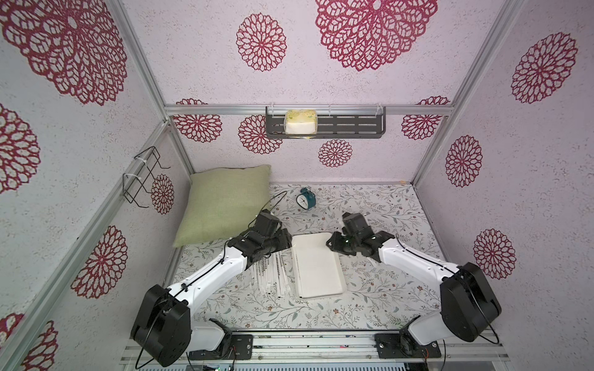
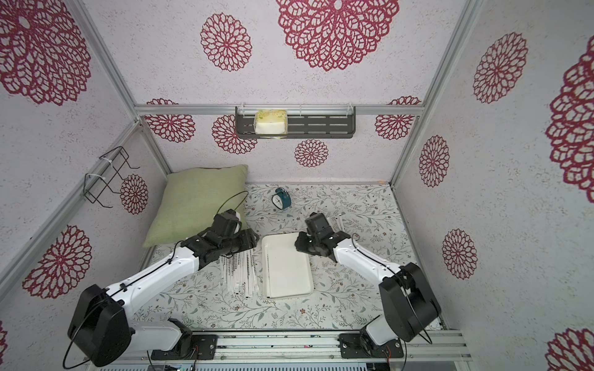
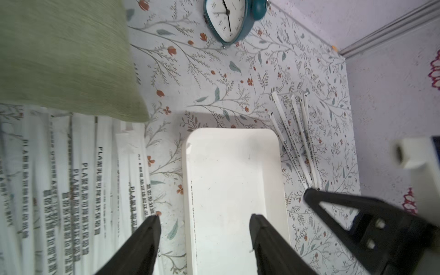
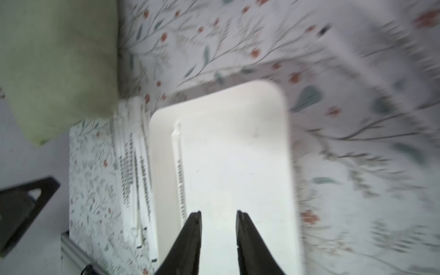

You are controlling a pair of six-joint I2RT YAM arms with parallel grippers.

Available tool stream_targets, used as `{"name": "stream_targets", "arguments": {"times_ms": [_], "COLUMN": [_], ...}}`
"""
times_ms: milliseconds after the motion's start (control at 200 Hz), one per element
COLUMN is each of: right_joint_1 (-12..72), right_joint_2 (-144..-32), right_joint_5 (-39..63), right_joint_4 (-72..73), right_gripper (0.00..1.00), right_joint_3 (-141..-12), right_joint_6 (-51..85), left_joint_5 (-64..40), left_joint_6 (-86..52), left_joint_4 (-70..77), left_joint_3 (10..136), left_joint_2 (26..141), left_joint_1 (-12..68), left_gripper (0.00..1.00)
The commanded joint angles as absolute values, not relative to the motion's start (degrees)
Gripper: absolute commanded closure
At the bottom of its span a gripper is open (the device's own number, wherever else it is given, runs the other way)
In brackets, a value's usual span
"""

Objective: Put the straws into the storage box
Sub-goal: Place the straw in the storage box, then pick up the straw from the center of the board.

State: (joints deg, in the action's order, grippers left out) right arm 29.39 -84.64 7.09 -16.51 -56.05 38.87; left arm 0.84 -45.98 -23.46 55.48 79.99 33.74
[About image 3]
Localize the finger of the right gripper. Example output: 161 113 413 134
304 189 440 275

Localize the teal alarm clock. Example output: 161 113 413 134
203 0 270 47

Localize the green pillow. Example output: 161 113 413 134
1 1 149 123

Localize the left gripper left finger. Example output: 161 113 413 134
97 215 161 275

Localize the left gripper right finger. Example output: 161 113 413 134
249 214 316 275

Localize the white storage tray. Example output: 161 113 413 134
182 128 290 275

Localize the straw pile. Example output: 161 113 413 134
93 116 115 272
113 120 154 245
1 104 26 275
22 107 57 275
50 113 74 275
72 113 95 275

